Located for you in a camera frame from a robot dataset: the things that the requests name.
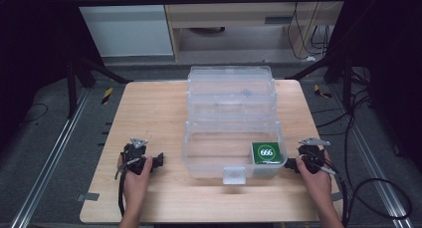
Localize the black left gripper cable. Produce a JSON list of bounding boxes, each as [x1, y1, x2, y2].
[[113, 157, 142, 218]]

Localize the thin black floor cable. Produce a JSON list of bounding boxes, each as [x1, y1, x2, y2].
[[19, 103, 50, 125]]

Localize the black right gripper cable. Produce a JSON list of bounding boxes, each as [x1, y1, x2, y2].
[[319, 164, 413, 228]]

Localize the yellow black striped tape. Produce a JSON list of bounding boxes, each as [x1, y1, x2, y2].
[[101, 87, 114, 106], [313, 84, 333, 100]]

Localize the white cabinet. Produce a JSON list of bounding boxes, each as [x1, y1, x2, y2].
[[70, 0, 175, 59]]

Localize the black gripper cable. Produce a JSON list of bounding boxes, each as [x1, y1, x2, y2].
[[113, 157, 142, 218], [319, 164, 413, 228]]

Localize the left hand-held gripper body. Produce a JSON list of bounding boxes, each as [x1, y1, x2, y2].
[[119, 136, 154, 176]]

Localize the black curtain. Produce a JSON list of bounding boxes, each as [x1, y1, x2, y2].
[[0, 0, 105, 149], [326, 0, 422, 172]]

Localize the person's left hand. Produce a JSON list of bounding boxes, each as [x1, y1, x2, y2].
[[116, 153, 154, 202]]

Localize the black metal stand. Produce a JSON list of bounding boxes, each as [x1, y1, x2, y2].
[[63, 52, 134, 120], [284, 54, 354, 114]]

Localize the green square box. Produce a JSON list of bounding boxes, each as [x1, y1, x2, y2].
[[251, 141, 284, 165]]

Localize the light wooden cabinet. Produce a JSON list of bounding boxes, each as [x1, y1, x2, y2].
[[160, 0, 345, 62]]

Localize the person's right hand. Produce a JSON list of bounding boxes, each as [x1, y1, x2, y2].
[[296, 149, 333, 204]]

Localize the clear plastic storage box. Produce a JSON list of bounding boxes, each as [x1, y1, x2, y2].
[[180, 65, 289, 186]]

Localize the black hanging cables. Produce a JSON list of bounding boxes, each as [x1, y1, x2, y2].
[[286, 1, 334, 62]]

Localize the aluminium floor rail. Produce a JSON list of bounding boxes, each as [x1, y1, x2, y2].
[[9, 88, 92, 228], [327, 84, 415, 228]]

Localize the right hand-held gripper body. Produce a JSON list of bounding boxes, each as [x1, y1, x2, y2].
[[297, 136, 336, 175]]

